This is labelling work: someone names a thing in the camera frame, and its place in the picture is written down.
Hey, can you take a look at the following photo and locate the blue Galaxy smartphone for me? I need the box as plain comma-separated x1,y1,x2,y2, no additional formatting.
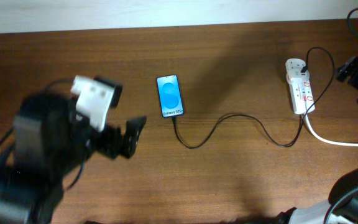
157,75,185,118

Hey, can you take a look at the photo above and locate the white power strip cord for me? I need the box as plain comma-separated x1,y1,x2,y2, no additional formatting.
303,113,358,149

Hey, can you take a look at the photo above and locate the white USB charger plug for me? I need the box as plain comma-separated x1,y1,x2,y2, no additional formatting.
286,68,310,85

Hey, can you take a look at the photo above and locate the white power strip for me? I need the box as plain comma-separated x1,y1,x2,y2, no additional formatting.
284,58,316,115

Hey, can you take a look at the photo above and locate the black USB charging cable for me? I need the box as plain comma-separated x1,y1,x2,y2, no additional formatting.
171,47,336,149

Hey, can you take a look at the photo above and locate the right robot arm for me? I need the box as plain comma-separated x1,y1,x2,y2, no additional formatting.
275,57,358,224

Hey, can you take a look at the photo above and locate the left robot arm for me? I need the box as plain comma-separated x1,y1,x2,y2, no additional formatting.
0,76,147,223

